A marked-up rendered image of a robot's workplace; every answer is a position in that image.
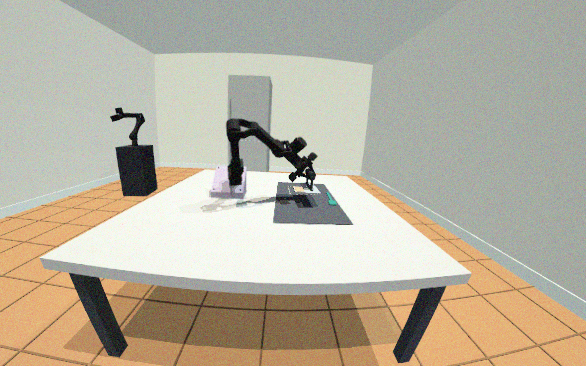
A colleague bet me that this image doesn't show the teal small trowel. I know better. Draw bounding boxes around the teal small trowel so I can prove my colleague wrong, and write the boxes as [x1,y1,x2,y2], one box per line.
[326,192,337,206]

